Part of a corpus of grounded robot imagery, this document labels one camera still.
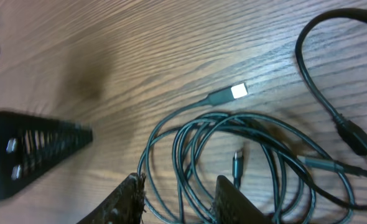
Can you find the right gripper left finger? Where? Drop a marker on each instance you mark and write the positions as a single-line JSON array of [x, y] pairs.
[[124, 205]]

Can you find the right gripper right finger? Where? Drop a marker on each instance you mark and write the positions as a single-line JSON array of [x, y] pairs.
[[232, 207]]

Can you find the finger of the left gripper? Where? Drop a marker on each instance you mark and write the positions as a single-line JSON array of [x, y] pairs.
[[32, 145]]

